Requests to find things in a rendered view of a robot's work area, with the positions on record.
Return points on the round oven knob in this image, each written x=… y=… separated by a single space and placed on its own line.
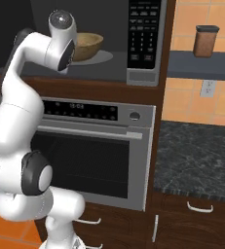
x=134 y=115

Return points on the white wall outlet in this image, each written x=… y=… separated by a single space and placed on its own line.
x=208 y=88

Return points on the black glass oven door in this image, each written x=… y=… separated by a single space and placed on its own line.
x=91 y=165

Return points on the black steel microwave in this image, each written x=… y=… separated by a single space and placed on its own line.
x=143 y=39

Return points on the dark grey wall shelf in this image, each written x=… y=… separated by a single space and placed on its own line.
x=201 y=66

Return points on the brown jar with black lid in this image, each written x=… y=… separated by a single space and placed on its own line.
x=205 y=40

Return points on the stainless steel oven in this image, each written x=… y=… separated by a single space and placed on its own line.
x=140 y=155

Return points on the glass microwave turntable plate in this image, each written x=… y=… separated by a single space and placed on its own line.
x=102 y=57

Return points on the black microwave door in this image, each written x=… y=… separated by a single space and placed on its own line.
x=3 y=29

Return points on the dark wood drawer front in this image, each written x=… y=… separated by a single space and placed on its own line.
x=123 y=223
x=175 y=202

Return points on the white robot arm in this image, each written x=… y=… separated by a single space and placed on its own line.
x=16 y=129

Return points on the wooden bowl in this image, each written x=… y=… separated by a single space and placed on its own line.
x=88 y=43

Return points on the dark wood tall cabinet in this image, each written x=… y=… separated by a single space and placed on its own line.
x=162 y=107

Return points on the dark wood cupboard door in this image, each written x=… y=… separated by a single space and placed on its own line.
x=195 y=235

